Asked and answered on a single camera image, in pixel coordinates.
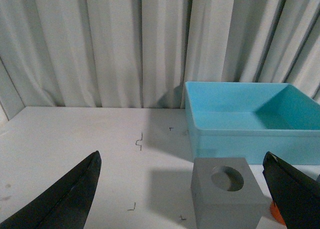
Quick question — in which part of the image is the white curtain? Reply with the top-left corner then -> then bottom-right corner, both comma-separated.
0,0 -> 320,124

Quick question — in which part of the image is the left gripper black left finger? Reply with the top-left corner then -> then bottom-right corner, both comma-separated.
0,151 -> 101,229

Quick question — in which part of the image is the blue plastic box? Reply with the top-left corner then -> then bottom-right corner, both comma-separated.
185,81 -> 320,165

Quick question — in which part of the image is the orange cylinder with white numbers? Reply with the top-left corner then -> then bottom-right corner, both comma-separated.
269,201 -> 286,226

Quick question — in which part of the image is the gray cube with round hole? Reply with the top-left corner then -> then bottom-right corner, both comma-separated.
190,157 -> 268,229

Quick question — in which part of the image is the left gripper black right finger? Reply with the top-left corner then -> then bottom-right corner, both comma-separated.
262,151 -> 320,229

